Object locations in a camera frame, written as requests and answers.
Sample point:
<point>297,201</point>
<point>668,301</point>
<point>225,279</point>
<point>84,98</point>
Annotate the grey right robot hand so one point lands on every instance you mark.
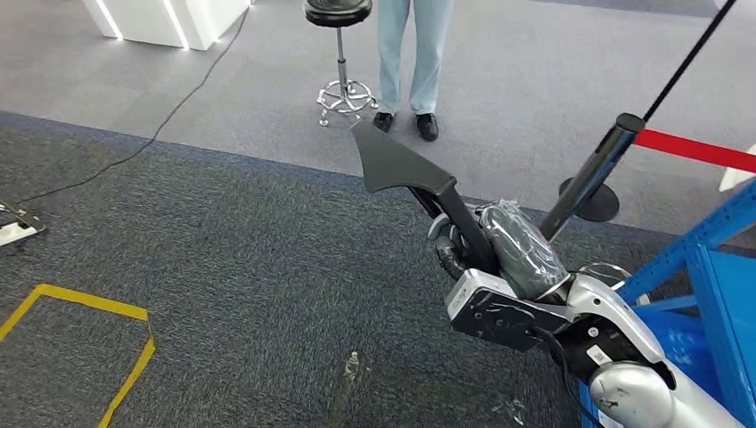
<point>520,254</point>

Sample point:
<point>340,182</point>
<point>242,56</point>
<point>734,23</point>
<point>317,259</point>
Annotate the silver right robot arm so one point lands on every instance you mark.
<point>632,396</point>

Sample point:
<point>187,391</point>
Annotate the blue metal shelf rack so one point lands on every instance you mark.
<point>726,307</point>

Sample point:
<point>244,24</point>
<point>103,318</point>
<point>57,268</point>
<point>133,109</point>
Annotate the thin pole with disc base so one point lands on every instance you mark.
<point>602,204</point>

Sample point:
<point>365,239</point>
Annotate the blue plastic bin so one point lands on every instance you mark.
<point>679,348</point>

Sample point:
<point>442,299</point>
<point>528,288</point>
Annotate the red barrier belt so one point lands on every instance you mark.
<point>697,149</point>

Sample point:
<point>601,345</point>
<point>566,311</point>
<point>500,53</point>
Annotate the person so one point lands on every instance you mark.
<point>425,59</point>

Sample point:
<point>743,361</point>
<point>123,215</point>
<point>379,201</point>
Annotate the black seat swivel stool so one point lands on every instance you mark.
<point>338,12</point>

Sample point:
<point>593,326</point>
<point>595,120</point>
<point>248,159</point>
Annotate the yellow floor tape square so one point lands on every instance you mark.
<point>88,305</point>

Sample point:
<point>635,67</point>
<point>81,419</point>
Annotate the white cabinet with light strips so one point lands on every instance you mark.
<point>147,20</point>

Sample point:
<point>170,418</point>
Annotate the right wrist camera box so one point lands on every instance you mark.
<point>502,319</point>

